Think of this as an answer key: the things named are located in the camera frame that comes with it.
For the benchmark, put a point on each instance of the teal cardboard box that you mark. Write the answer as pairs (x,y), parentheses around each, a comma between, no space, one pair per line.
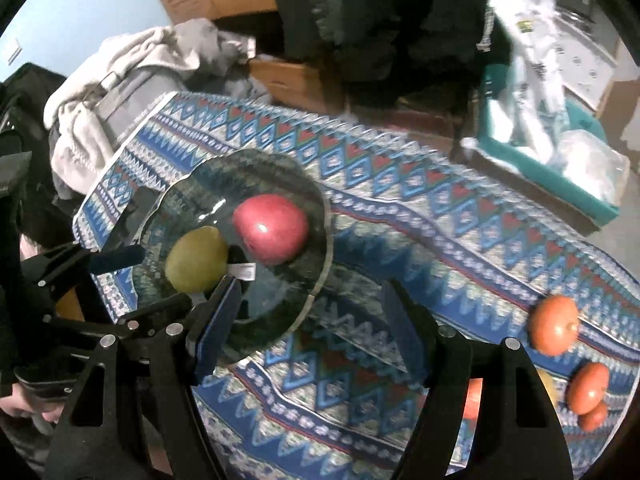
(530,170)

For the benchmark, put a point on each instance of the green pear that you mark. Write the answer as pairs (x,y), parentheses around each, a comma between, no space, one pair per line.
(195,260)

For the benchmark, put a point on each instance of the person's left hand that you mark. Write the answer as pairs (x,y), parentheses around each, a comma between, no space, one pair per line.
(25,410)

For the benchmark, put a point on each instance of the white label sticker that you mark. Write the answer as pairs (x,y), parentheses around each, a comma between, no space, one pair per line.
(245,271)

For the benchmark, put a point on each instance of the white printed plastic bag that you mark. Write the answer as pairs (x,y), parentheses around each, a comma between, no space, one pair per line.
(530,60)

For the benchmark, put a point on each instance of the clear plastic bag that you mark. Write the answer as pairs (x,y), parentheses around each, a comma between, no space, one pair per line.
(590,165)

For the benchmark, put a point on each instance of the large orange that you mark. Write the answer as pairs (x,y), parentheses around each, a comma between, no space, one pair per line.
(552,325)

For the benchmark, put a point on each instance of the small orange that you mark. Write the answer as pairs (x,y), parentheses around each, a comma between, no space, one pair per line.
(595,419)

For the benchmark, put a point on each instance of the pile of grey white clothes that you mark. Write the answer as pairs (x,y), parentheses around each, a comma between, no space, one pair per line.
(145,55)

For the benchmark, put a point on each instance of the black bag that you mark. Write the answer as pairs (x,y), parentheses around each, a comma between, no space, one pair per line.
(30,105)

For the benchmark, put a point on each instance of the white printed cardboard box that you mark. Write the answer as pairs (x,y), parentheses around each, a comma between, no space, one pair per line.
(585,60)

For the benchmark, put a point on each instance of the patterned blue tablecloth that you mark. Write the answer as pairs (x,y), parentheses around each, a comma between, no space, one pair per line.
(400,200)

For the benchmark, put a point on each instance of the red apple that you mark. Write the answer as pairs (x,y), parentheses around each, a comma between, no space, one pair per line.
(270,230)

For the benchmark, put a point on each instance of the medium orange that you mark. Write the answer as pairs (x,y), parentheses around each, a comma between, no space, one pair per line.
(587,385)

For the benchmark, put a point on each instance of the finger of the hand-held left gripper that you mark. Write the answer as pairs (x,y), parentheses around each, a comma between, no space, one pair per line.
(150,317)
(117,258)

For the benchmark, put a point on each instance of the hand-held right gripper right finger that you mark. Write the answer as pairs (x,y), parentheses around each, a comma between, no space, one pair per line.
(400,330)

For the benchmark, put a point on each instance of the dark hanging clothes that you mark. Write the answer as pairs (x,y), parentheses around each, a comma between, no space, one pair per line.
(380,20)

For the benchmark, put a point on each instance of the bowl of fruit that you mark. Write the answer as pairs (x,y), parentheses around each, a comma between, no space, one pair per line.
(280,300)

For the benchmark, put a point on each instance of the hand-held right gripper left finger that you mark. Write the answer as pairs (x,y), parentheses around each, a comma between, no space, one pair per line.
(220,320)

